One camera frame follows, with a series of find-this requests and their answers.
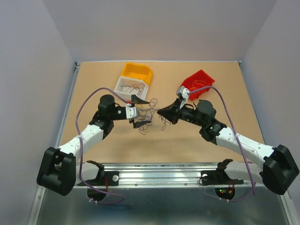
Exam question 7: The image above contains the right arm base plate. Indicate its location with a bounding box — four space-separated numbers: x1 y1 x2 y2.
199 170 244 186

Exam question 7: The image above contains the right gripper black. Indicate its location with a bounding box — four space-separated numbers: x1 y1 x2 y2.
157 98 205 127

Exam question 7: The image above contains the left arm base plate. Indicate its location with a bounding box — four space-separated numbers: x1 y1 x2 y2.
85 171 119 187

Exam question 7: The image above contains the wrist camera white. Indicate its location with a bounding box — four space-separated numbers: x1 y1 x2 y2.
125 104 139 120
176 86 190 109

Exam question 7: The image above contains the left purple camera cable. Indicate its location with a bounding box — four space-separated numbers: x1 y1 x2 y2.
76 87 132 205

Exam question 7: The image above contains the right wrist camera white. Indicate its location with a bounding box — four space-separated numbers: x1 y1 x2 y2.
176 86 190 109

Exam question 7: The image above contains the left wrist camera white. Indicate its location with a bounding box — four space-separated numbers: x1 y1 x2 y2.
125 104 139 120

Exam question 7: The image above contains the red plastic bin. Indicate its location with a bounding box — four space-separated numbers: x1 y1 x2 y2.
180 70 215 91

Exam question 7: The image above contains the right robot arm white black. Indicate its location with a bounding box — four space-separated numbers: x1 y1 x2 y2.
158 98 300 195

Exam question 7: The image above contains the yellow plastic bin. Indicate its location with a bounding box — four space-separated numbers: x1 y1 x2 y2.
121 62 153 86

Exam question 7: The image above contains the purple camera cable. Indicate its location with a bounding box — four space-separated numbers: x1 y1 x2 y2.
76 87 132 205
187 86 256 203

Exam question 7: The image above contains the white plastic bin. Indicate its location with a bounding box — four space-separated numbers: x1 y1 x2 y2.
114 76 149 100

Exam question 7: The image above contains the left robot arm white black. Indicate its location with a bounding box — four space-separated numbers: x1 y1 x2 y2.
37 94 148 196

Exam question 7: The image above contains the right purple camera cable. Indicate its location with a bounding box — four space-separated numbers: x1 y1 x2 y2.
187 86 256 203

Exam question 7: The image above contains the yellow thin wire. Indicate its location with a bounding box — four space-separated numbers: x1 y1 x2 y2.
189 81 206 92

